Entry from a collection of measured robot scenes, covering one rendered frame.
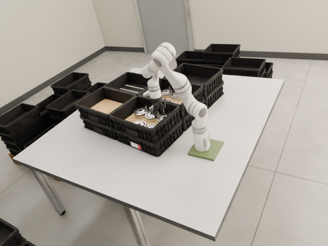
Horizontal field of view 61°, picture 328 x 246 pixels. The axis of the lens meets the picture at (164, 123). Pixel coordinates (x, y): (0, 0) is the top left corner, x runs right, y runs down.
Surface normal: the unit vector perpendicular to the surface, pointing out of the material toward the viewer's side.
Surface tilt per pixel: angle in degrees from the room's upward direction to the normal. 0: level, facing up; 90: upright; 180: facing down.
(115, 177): 0
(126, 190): 0
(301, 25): 90
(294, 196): 0
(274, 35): 90
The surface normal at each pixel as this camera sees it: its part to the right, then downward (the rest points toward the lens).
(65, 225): -0.17, -0.81
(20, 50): 0.85, 0.16
